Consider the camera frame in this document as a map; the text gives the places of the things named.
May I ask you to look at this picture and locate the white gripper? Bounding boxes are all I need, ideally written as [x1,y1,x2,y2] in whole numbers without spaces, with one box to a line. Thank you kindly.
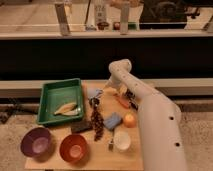
[104,79,127,94]

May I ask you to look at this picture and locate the red orange pepper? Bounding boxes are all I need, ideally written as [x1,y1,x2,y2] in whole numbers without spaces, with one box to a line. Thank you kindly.
[116,96,130,109]

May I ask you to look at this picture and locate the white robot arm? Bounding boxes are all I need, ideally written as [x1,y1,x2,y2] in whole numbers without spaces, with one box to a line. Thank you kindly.
[106,59,188,171]

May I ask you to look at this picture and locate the green plastic tray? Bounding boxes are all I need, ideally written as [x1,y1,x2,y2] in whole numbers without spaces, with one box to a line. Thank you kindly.
[37,78,84,126]

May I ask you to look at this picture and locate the black tool on table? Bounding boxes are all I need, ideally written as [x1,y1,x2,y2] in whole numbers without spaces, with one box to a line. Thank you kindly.
[125,90,138,110]

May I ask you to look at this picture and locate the light blue cloth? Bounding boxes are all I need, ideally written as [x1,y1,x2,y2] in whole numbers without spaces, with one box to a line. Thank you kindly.
[87,88,103,99]

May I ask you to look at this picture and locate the blue sponge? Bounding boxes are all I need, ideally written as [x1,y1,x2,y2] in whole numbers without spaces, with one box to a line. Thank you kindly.
[104,113,122,130]

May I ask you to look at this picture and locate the orange fruit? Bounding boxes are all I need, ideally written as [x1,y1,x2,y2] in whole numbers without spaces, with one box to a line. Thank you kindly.
[123,114,136,128]

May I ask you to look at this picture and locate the dark brown grape bunch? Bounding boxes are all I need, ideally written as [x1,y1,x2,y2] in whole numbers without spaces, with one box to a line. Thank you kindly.
[89,98,104,141]

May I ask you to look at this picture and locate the white cup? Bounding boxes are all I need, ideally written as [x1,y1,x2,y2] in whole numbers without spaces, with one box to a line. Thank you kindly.
[114,131,131,151]

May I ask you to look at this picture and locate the metal fork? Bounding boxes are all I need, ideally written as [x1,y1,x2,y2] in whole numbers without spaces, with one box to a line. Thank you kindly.
[108,129,115,151]

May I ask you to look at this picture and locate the red orange bowl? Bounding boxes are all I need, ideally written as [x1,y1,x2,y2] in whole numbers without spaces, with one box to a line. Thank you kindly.
[59,134,88,163]

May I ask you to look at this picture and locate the purple bowl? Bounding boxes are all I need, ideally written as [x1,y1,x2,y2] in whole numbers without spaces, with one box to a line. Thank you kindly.
[20,127,51,158]

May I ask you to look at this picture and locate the grey post left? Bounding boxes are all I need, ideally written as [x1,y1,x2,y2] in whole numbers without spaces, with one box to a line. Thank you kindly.
[55,3,70,36]

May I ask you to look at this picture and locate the grey post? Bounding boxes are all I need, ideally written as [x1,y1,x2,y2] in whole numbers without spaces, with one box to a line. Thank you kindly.
[55,3,70,36]
[120,1,130,35]

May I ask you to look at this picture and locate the grey post right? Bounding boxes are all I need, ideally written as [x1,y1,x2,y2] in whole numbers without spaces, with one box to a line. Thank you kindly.
[120,1,130,35]

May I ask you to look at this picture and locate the black cables on floor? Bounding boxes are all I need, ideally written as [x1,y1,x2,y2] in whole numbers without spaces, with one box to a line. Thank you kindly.
[0,98,40,125]

